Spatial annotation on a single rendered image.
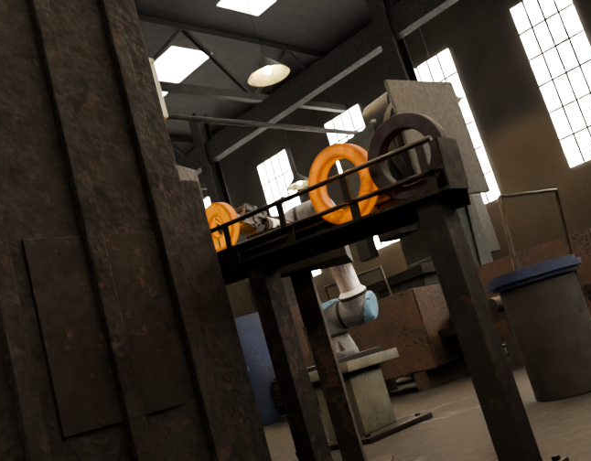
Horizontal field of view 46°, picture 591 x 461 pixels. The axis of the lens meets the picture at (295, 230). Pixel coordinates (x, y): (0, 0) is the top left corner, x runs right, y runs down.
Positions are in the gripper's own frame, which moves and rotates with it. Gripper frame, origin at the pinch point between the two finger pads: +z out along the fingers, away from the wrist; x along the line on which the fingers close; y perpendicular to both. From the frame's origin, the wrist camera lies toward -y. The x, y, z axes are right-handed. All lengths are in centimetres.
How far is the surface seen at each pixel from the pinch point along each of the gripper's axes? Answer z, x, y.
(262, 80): -431, -448, 474
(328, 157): 21, 69, -14
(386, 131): 20, 86, -15
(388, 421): -91, -15, -59
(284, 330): 10, 38, -46
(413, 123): 20, 93, -16
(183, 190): 32.6, 27.7, -8.7
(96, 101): 58, 27, 10
